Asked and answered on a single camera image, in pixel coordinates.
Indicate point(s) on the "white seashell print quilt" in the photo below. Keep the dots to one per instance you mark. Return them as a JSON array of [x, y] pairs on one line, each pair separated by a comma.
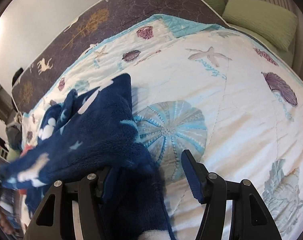
[[215, 91]]

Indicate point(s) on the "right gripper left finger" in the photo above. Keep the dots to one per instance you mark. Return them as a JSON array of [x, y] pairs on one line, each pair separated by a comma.
[[71, 210]]

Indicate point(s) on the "near green pillow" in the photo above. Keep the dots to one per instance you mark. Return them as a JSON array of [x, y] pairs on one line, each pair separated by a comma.
[[276, 24]]

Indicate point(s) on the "dark deer print mattress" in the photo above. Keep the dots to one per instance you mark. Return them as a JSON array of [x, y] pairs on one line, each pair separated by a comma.
[[103, 20]]

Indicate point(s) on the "navy blue fleece garment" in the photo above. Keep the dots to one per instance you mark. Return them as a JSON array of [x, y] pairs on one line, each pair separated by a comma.
[[88, 132]]

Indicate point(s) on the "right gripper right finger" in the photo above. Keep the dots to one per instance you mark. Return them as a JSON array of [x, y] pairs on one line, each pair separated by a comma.
[[250, 218]]

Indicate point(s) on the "dark clothes pile in basket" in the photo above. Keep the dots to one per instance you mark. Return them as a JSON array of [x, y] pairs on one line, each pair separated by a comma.
[[14, 132]]

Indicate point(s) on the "folded red pink garment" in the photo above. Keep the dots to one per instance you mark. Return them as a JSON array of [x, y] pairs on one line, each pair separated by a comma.
[[26, 149]]

